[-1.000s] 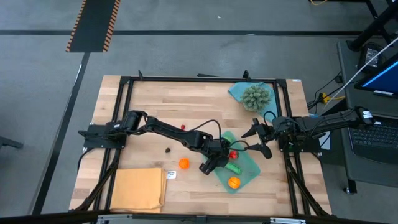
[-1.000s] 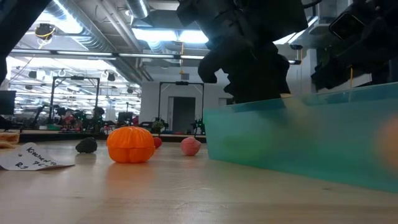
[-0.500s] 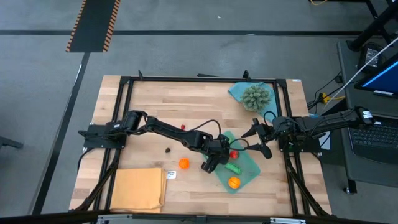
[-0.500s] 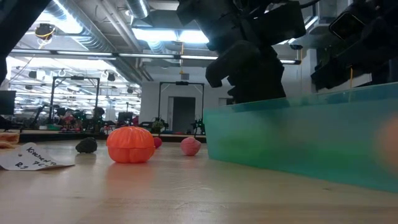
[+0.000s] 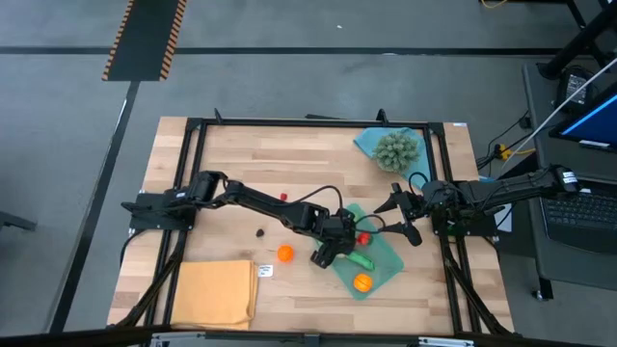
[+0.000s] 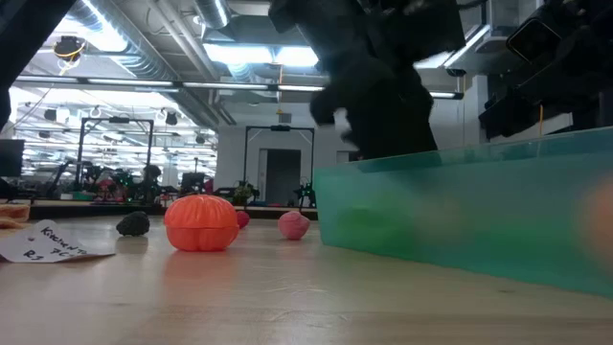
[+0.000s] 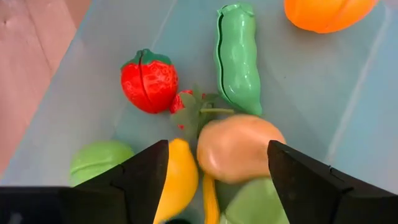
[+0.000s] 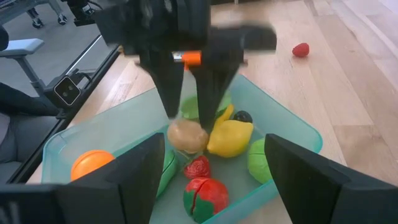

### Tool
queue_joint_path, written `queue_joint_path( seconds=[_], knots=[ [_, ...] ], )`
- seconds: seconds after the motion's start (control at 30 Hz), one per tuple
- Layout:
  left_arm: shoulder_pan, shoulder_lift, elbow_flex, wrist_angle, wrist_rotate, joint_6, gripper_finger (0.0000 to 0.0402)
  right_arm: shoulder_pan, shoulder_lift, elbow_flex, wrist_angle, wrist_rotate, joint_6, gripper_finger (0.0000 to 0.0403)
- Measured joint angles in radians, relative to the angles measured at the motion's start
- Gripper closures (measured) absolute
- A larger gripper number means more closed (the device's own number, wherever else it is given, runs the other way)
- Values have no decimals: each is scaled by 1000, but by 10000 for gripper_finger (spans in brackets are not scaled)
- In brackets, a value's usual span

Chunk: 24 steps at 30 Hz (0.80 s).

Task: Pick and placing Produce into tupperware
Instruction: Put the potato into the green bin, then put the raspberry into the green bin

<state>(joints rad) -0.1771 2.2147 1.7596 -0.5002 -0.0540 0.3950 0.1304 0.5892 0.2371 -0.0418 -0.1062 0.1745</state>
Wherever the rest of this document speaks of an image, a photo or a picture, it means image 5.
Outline black laptop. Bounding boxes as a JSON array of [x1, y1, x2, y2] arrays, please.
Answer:
[[537, 180, 617, 256]]

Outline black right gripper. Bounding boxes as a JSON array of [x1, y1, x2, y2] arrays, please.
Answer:
[[373, 181, 452, 235]]

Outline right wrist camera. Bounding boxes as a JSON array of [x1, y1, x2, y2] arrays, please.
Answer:
[[403, 222, 424, 249]]

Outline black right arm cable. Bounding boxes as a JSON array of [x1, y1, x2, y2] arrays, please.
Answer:
[[408, 171, 430, 194]]

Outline folded orange cloth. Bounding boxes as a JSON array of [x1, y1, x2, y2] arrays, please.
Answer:
[[170, 259, 260, 332]]

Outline black floor cables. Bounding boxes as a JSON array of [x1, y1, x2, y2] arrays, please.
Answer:
[[475, 109, 534, 171]]

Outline black power adapter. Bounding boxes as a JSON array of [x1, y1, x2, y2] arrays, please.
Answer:
[[553, 66, 599, 115]]

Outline blue cloth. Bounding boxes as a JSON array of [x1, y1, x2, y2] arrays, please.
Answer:
[[353, 126, 433, 192]]

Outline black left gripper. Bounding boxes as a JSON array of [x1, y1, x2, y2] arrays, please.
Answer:
[[308, 206, 361, 270]]

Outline monitor with blue screen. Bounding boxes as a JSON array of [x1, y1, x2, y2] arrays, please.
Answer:
[[549, 81, 617, 154]]

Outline spiky green artificial plant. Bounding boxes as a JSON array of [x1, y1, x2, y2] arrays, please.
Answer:
[[371, 131, 421, 174]]

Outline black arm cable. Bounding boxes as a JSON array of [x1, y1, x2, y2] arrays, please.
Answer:
[[288, 184, 388, 236], [408, 171, 430, 194]]

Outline teal plastic cutting board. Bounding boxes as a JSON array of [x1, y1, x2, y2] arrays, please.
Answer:
[[311, 202, 406, 302]]

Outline dark grey equipment cart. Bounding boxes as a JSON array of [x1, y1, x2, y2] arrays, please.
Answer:
[[522, 62, 617, 300]]

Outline smooth toy orange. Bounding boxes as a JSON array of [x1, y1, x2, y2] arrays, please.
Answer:
[[352, 272, 374, 294]]

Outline silver metal bracket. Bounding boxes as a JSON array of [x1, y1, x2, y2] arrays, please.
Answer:
[[416, 335, 476, 347], [149, 331, 207, 347]]

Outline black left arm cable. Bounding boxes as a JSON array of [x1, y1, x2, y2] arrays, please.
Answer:
[[288, 184, 388, 236]]

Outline dark furniture foot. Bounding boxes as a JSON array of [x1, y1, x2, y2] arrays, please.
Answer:
[[0, 210, 38, 233]]

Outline green toy pea pod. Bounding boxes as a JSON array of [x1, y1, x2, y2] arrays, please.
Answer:
[[344, 251, 376, 272]]

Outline black aluminium table frame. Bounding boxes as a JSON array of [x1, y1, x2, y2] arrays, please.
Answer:
[[106, 108, 516, 338]]

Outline black camera mount crossbar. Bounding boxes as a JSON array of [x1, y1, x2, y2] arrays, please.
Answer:
[[0, 326, 617, 347]]

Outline yellow extension cable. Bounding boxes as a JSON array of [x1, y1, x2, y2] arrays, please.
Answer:
[[494, 143, 537, 161]]

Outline black metal stand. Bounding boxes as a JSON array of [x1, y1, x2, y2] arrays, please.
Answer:
[[537, 0, 617, 81]]

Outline black mat with striped edges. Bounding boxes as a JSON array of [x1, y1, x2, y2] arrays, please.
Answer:
[[101, 0, 188, 82]]

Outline white cable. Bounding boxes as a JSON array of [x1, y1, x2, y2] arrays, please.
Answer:
[[500, 56, 617, 170]]

